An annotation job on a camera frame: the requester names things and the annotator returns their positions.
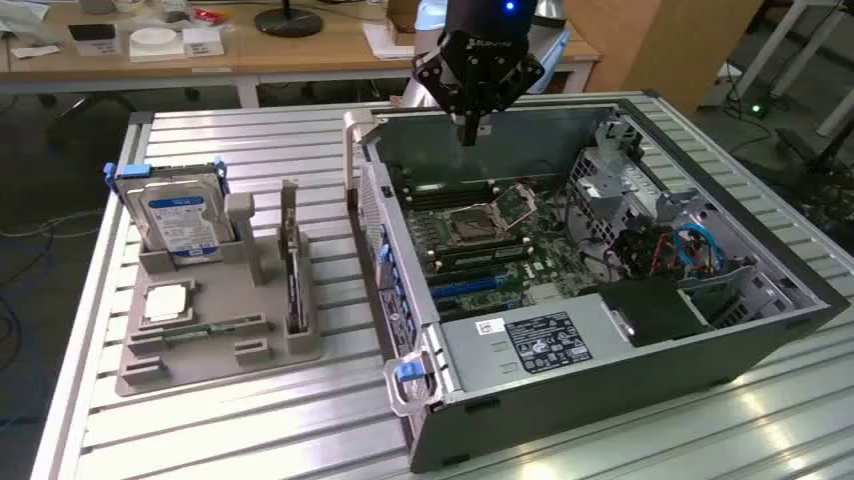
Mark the green RAM stick bare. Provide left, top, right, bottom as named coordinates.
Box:
left=162, top=319, right=260, bottom=346

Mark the black office chair base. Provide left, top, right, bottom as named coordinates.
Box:
left=38, top=89, right=141, bottom=149

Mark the black round lamp base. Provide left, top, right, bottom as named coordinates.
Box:
left=253, top=0, right=325, bottom=37

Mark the white desk frame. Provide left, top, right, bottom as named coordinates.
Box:
left=732, top=0, right=854, bottom=136

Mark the black plastic shroud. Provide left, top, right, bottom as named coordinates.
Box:
left=596, top=277, right=712, bottom=349

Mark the white box with round dish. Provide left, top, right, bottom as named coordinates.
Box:
left=127, top=28, right=186, bottom=64

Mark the RAM stick with black chips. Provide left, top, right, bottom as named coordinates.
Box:
left=432, top=239, right=532, bottom=274

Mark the tall metal disk bay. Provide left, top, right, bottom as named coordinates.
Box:
left=565, top=144, right=668, bottom=251

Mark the white box with black top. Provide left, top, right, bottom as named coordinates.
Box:
left=67, top=23, right=122, bottom=57

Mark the green motherboard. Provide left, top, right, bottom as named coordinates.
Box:
left=392, top=169, right=605, bottom=324

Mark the clear plastic bag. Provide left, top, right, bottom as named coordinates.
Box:
left=0, top=0, right=51, bottom=39

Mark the wooden cabinet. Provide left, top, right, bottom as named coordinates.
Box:
left=565, top=0, right=765, bottom=115

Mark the black stand base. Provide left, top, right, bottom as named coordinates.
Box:
left=776, top=127, right=854, bottom=201

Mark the hard disk with blue caddy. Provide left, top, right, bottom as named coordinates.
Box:
left=102, top=157, right=238, bottom=266

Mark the low metal disk bay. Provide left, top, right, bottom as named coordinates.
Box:
left=676, top=264, right=795, bottom=331

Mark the open socket cover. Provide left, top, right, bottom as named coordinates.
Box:
left=490, top=183, right=540, bottom=231

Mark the graphics card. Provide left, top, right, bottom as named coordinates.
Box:
left=277, top=179, right=314, bottom=336

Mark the open black PC case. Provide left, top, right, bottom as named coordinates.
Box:
left=342, top=89, right=849, bottom=475

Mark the grey power supply unit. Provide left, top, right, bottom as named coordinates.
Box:
left=436, top=292, right=632, bottom=394

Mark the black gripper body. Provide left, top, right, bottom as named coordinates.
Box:
left=437, top=0, right=536, bottom=115

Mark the black long expansion slot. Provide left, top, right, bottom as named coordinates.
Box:
left=425, top=263, right=501, bottom=284

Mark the silver CPU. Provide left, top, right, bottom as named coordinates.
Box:
left=143, top=287, right=193, bottom=324

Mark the white paper stack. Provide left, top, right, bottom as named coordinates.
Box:
left=361, top=22, right=418, bottom=60

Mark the CPU socket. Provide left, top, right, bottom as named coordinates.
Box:
left=445, top=203, right=501, bottom=246

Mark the wooden desk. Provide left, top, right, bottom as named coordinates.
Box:
left=0, top=0, right=601, bottom=109

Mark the plain white box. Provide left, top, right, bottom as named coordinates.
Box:
left=179, top=27, right=225, bottom=57

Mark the brown cardboard box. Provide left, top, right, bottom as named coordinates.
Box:
left=385, top=0, right=422, bottom=36

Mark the white paper slip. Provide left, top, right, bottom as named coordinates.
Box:
left=9, top=44, right=61, bottom=60

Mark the white floor cable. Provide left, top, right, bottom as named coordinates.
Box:
left=0, top=209, right=101, bottom=240

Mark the blue wire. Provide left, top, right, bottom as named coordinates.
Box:
left=669, top=224, right=727, bottom=279

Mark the blue floor cable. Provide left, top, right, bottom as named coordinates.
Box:
left=0, top=234, right=54, bottom=431

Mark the grey parts rack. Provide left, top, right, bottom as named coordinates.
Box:
left=115, top=179, right=328, bottom=399

